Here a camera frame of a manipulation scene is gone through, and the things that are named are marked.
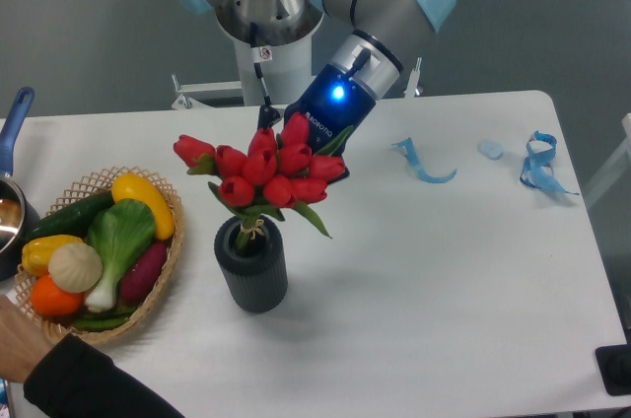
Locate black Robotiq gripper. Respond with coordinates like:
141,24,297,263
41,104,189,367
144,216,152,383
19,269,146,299
257,64,376,182

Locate red tulip bouquet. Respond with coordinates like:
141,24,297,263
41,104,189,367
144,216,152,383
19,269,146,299
174,112,354,255

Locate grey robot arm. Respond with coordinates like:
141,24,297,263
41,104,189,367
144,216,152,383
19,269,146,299
178,0,456,155

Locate black sleeved forearm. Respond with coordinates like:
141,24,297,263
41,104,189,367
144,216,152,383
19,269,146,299
24,335,181,418

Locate dark grey ribbed vase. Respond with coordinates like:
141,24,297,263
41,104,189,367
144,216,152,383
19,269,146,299
214,216,288,314

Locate person's hand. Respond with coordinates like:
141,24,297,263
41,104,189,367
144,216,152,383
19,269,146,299
1,295,54,383

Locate blue curved plastic strip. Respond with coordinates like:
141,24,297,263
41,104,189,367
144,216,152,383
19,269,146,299
393,137,457,184

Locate yellow squash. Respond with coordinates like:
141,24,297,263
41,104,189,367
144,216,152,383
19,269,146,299
111,173,175,241

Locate pale blue bottle cap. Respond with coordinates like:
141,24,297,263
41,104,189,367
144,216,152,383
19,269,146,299
477,140,504,161

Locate green bok choy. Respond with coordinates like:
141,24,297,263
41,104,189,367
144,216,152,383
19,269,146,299
85,199,156,313

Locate purple sweet potato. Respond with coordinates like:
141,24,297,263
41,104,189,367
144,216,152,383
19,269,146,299
119,242,168,305

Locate blue ribbon tangle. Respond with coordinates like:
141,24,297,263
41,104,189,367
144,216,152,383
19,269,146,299
519,130,579,198

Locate woven wicker basket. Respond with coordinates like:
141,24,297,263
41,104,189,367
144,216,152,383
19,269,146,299
13,167,185,345

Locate green cucumber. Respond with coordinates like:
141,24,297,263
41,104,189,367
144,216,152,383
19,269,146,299
26,191,114,242

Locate white garlic bulb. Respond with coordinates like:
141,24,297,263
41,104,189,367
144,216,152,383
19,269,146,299
48,243,103,293

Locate green pea pods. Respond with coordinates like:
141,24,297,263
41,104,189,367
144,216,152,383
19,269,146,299
71,309,135,332

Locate yellow bell pepper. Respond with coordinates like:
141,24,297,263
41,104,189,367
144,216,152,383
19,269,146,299
22,235,83,277

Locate orange fruit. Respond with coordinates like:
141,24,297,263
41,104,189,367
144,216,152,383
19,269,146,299
31,275,83,316

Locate black device at table edge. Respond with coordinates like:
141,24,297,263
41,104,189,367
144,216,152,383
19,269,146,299
595,344,630,396

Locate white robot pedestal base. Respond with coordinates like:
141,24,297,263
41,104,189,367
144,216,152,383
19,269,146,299
172,32,403,110

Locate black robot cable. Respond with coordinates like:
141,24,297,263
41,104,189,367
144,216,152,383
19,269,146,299
248,22,273,106

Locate blue handled saucepan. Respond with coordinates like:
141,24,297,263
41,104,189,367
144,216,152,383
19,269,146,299
1,87,39,281

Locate white frame at right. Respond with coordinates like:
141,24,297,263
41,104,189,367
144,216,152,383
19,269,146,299
583,113,630,208

